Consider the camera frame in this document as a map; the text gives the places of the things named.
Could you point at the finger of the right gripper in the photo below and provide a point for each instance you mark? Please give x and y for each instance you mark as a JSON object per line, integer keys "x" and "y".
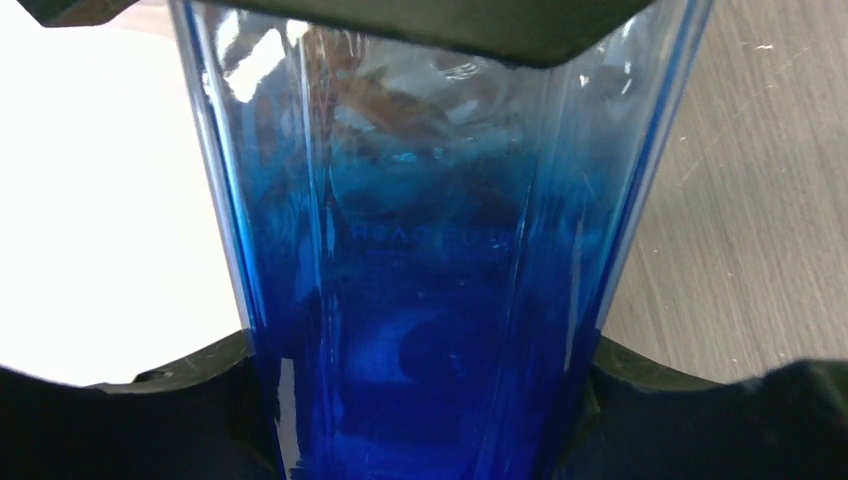
{"x": 532, "y": 34}

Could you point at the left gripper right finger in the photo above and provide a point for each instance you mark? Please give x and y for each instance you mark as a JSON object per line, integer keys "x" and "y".
{"x": 645, "y": 420}

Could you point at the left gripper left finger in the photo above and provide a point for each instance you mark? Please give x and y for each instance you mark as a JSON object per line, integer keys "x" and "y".
{"x": 198, "y": 417}

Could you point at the blue square glass bottle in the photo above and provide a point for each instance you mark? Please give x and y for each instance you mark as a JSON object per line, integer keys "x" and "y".
{"x": 424, "y": 244}

